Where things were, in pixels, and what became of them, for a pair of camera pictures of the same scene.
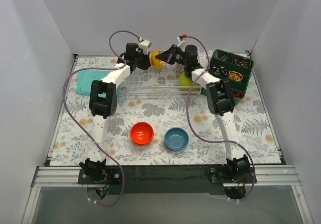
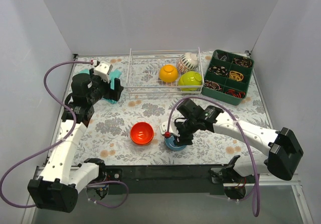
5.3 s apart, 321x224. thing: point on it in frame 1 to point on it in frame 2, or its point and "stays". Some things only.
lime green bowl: (184, 81) stays
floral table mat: (161, 129) stays
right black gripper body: (173, 56) to (184, 133)
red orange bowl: (142, 133) stays
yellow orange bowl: (155, 63) to (168, 73)
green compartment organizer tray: (230, 67) stays
